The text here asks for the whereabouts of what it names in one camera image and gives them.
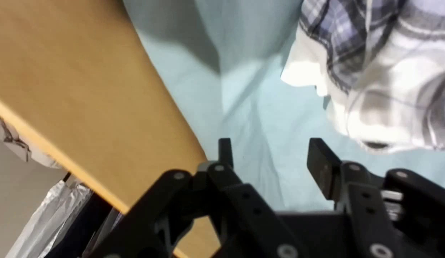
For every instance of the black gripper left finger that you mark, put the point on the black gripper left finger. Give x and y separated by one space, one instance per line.
226 152

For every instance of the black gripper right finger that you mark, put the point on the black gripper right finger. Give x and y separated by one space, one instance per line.
324 165

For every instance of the checked white blue trousers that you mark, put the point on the checked white blue trousers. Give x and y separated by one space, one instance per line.
379 65

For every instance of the light blue bed sheet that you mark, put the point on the light blue bed sheet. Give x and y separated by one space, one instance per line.
222 62

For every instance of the wooden bed frame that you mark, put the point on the wooden bed frame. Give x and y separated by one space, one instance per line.
77 82

